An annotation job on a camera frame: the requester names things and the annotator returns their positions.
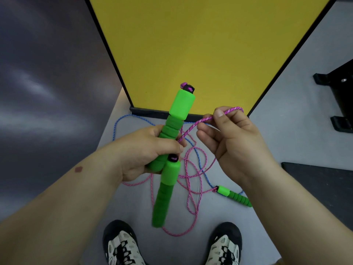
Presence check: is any person's left hand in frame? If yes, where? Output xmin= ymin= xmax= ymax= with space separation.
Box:
xmin=114 ymin=125 xmax=185 ymax=182

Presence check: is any person's right hand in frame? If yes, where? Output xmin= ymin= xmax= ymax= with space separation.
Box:
xmin=196 ymin=107 xmax=279 ymax=188

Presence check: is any green foam jump rope handle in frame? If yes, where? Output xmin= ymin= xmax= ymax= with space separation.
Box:
xmin=151 ymin=154 xmax=182 ymax=229
xmin=216 ymin=185 xmax=253 ymax=208
xmin=146 ymin=83 xmax=197 ymax=174

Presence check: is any pink braided jump rope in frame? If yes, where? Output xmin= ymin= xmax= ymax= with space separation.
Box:
xmin=121 ymin=82 xmax=245 ymax=237

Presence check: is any person's left forearm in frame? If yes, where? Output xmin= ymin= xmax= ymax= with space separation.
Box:
xmin=0 ymin=143 xmax=124 ymax=265

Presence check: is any person's right forearm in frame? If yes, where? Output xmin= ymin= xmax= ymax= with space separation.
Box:
xmin=240 ymin=162 xmax=353 ymax=265

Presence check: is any person's left black white shoe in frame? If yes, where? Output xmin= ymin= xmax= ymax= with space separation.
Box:
xmin=102 ymin=220 xmax=148 ymax=265

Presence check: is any person's black white shoe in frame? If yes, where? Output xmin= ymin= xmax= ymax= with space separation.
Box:
xmin=102 ymin=220 xmax=148 ymax=265
xmin=205 ymin=222 xmax=243 ymax=265

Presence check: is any person's right black white shoe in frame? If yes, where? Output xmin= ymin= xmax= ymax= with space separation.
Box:
xmin=205 ymin=222 xmax=243 ymax=265

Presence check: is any black floor mat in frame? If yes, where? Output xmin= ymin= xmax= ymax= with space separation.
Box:
xmin=281 ymin=162 xmax=353 ymax=229

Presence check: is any black metal stand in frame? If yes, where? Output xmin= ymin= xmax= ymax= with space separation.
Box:
xmin=313 ymin=58 xmax=353 ymax=133

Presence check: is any blue braided jump rope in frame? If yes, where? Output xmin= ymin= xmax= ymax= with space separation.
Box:
xmin=112 ymin=114 xmax=245 ymax=196

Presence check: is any yellow board with black frame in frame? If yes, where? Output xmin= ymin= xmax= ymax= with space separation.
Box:
xmin=83 ymin=0 xmax=339 ymax=123

